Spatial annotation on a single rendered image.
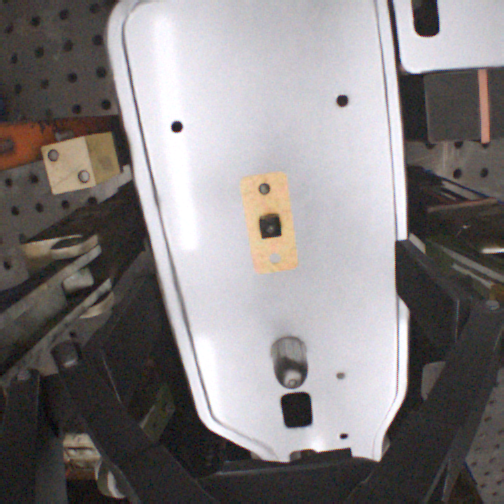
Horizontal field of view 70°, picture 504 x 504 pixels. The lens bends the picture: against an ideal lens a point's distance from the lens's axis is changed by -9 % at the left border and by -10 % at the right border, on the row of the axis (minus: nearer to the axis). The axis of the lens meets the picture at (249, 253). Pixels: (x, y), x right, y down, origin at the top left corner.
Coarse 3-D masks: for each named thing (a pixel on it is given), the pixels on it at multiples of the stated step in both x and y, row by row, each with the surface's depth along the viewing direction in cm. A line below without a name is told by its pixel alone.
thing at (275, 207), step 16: (256, 176) 31; (272, 176) 31; (256, 192) 31; (272, 192) 31; (288, 192) 31; (256, 208) 32; (272, 208) 32; (288, 208) 32; (256, 224) 32; (288, 224) 32; (256, 240) 33; (272, 240) 33; (288, 240) 33; (256, 256) 33; (288, 256) 33; (256, 272) 34; (272, 272) 34
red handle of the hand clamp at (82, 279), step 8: (80, 272) 27; (88, 272) 27; (72, 280) 27; (80, 280) 27; (88, 280) 27; (8, 288) 25; (64, 288) 27; (72, 288) 27; (80, 288) 27; (88, 288) 28; (0, 296) 24
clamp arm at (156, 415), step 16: (160, 384) 40; (144, 400) 38; (160, 400) 38; (144, 416) 36; (160, 416) 38; (160, 432) 38; (96, 464) 30; (96, 480) 30; (112, 480) 29; (112, 496) 30
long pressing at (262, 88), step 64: (128, 0) 27; (192, 0) 27; (256, 0) 27; (320, 0) 27; (384, 0) 27; (128, 64) 28; (192, 64) 28; (256, 64) 28; (320, 64) 28; (384, 64) 28; (128, 128) 30; (192, 128) 30; (256, 128) 30; (320, 128) 30; (384, 128) 30; (192, 192) 32; (320, 192) 32; (384, 192) 32; (192, 256) 34; (320, 256) 34; (384, 256) 33; (192, 320) 36; (256, 320) 36; (320, 320) 36; (384, 320) 36; (192, 384) 38; (256, 384) 38; (320, 384) 38; (384, 384) 38; (256, 448) 41; (320, 448) 41
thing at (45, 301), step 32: (96, 256) 28; (32, 288) 22; (96, 288) 28; (0, 320) 19; (32, 320) 22; (64, 320) 24; (0, 352) 19; (32, 352) 21; (0, 384) 18; (0, 416) 15
